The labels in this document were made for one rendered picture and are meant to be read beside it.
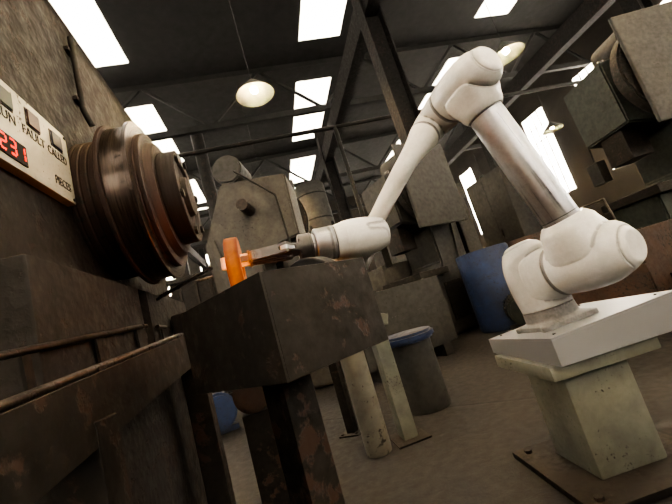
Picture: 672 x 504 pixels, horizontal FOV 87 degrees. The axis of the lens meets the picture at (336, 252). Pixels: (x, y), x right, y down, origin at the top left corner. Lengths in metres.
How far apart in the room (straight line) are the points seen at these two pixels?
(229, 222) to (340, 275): 3.51
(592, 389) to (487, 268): 2.93
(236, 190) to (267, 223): 0.52
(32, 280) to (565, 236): 1.15
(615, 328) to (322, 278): 0.89
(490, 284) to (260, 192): 2.64
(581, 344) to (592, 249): 0.25
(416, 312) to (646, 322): 2.36
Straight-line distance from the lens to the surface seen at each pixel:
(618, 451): 1.35
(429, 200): 4.50
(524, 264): 1.24
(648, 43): 5.68
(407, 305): 3.37
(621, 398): 1.34
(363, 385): 1.73
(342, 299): 0.53
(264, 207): 3.93
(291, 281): 0.48
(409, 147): 1.18
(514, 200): 5.62
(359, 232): 0.92
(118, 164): 1.03
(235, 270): 0.86
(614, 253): 1.11
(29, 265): 0.73
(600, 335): 1.19
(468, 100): 1.17
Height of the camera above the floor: 0.64
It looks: 10 degrees up
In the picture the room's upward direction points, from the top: 17 degrees counter-clockwise
